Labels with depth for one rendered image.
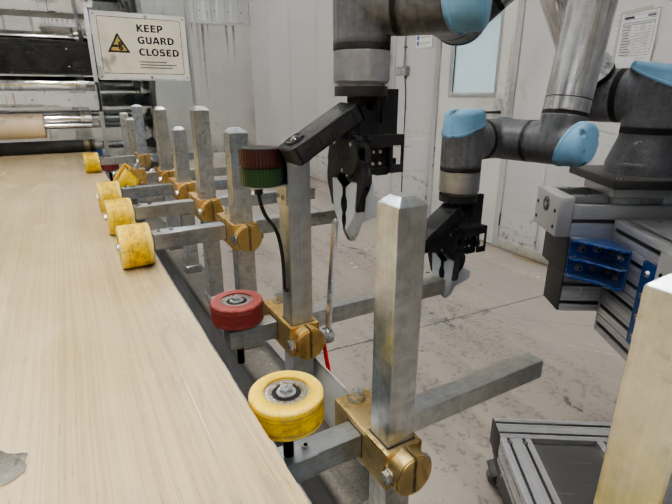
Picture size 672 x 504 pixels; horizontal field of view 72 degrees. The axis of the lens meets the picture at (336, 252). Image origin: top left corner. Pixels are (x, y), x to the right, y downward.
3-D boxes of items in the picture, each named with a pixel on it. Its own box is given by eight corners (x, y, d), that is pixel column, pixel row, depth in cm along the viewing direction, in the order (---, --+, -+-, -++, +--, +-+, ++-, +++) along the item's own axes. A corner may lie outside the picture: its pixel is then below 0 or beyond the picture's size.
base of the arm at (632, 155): (656, 167, 111) (665, 124, 107) (699, 178, 96) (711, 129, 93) (590, 166, 112) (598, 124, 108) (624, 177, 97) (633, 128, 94)
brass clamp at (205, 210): (211, 208, 121) (209, 189, 120) (226, 220, 110) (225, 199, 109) (187, 211, 118) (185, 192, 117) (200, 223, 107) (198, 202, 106)
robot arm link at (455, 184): (459, 175, 82) (429, 169, 89) (457, 200, 83) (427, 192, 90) (489, 171, 85) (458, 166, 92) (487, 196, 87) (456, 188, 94)
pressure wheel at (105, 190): (123, 204, 124) (122, 213, 131) (117, 176, 125) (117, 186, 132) (98, 206, 121) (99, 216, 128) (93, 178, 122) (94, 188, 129)
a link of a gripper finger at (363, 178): (371, 213, 63) (373, 147, 60) (362, 215, 62) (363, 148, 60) (352, 207, 67) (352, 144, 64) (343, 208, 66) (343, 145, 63)
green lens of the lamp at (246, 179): (274, 178, 68) (273, 162, 67) (291, 184, 63) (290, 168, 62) (234, 181, 65) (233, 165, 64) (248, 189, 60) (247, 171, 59)
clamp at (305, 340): (289, 320, 83) (288, 294, 82) (325, 355, 72) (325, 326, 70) (260, 327, 81) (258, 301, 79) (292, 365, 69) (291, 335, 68)
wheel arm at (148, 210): (309, 196, 131) (309, 184, 130) (315, 199, 128) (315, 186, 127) (117, 219, 108) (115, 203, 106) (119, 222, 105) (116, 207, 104)
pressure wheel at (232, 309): (256, 344, 80) (252, 282, 76) (274, 366, 73) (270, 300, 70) (209, 356, 76) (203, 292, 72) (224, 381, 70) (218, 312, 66)
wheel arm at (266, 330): (433, 291, 95) (434, 272, 93) (444, 297, 92) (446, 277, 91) (224, 346, 74) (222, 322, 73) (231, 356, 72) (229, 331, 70)
